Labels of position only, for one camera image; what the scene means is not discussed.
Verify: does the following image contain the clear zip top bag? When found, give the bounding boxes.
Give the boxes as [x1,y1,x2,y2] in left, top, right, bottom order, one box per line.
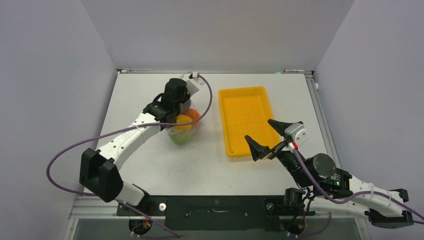
[166,100,201,146]

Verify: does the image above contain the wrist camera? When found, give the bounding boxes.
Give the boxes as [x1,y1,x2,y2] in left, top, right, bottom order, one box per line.
[185,72,206,97]
[284,122,310,147]

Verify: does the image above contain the orange pumpkin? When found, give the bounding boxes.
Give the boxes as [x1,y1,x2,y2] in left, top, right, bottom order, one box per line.
[185,108,200,122]

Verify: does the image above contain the yellow plastic tray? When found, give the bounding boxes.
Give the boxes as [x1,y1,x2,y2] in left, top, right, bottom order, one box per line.
[218,86,281,158]

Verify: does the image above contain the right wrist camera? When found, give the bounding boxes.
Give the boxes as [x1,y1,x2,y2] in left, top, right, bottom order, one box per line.
[284,122,310,147]

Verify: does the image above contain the yellow bell pepper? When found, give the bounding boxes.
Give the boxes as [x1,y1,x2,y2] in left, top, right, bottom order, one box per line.
[173,114,193,131]

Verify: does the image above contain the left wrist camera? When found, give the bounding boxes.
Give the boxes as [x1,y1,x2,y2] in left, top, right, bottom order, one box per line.
[185,72,206,97]

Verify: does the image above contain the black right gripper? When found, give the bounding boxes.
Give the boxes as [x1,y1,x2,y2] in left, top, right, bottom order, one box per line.
[244,118,310,187]

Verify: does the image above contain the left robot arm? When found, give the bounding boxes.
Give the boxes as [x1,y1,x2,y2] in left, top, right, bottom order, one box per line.
[79,78,204,215]

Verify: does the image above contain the marker pen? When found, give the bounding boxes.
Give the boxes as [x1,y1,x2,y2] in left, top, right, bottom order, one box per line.
[283,69,306,74]

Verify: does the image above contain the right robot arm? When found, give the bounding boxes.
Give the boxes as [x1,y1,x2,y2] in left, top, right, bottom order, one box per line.
[244,119,414,229]

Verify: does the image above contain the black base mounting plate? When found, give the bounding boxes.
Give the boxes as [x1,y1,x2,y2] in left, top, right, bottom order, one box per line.
[136,195,306,232]

